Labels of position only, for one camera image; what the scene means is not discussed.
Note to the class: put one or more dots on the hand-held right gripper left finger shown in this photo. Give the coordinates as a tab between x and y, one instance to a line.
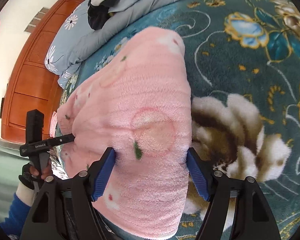
103	175

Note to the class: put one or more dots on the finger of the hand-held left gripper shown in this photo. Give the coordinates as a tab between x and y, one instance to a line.
63	139

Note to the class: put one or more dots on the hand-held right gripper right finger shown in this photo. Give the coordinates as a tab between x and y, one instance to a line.
198	175

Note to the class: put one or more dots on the pink floral fleece top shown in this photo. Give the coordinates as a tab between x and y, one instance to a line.
140	92

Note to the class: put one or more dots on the pile of assorted clothes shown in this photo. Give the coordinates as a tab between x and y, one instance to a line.
97	17

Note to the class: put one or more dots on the person's left hand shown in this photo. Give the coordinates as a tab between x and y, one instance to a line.
27	177

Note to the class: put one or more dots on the wooden headboard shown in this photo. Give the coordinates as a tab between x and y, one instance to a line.
32	80

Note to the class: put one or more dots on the grey-blue floral quilt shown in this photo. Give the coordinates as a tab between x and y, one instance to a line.
72	45

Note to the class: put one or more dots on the teal floral blanket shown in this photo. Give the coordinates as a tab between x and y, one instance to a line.
240	67

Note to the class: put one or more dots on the beige wall panel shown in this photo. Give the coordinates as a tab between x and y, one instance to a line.
28	29
38	16
33	22
43	10

